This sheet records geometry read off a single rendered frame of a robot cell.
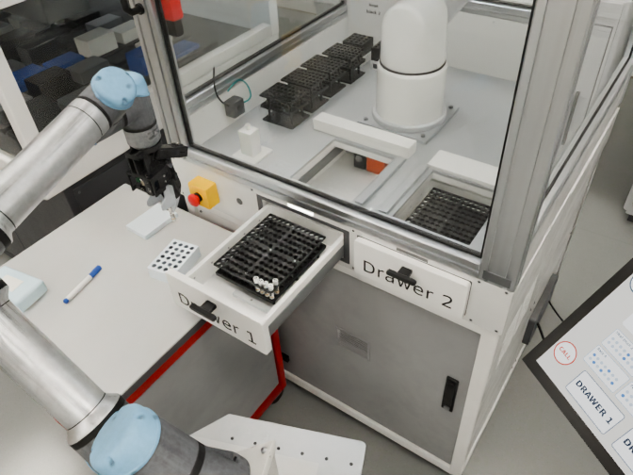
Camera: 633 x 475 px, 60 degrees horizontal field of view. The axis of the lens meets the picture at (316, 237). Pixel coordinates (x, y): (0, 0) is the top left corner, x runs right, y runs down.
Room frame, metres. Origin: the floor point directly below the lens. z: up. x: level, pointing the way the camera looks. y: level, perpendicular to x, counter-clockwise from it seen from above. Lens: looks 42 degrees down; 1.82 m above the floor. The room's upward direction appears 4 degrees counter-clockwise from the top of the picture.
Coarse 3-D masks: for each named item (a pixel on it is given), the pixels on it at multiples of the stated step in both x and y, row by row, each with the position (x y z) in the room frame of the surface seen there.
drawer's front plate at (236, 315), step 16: (176, 272) 0.90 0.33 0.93; (176, 288) 0.89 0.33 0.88; (192, 288) 0.85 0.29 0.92; (208, 288) 0.84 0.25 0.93; (224, 304) 0.79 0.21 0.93; (208, 320) 0.84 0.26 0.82; (240, 320) 0.77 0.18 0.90; (256, 320) 0.74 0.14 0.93; (240, 336) 0.78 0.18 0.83; (256, 336) 0.75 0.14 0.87
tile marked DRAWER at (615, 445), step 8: (632, 432) 0.40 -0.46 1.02; (616, 440) 0.40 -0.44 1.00; (624, 440) 0.40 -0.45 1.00; (632, 440) 0.39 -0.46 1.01; (616, 448) 0.39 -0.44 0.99; (624, 448) 0.39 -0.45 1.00; (632, 448) 0.38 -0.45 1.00; (624, 456) 0.38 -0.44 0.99; (632, 456) 0.37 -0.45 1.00; (632, 464) 0.37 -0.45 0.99; (632, 472) 0.36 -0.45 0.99
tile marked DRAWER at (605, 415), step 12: (588, 372) 0.51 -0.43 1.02; (576, 384) 0.50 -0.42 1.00; (588, 384) 0.49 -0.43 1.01; (576, 396) 0.48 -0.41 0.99; (588, 396) 0.48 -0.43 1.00; (600, 396) 0.47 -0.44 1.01; (588, 408) 0.46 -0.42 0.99; (600, 408) 0.45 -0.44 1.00; (612, 408) 0.44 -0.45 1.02; (600, 420) 0.44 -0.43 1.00; (612, 420) 0.43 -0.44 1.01; (600, 432) 0.42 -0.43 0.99
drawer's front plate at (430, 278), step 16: (368, 240) 0.96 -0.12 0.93; (368, 256) 0.95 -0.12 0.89; (384, 256) 0.92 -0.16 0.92; (400, 256) 0.90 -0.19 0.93; (384, 272) 0.92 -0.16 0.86; (416, 272) 0.87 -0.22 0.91; (432, 272) 0.85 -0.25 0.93; (400, 288) 0.89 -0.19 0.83; (416, 288) 0.87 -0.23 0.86; (432, 288) 0.84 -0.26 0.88; (448, 288) 0.82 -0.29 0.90; (464, 288) 0.80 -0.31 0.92; (432, 304) 0.84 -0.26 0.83; (448, 304) 0.82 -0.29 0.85; (464, 304) 0.80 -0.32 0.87
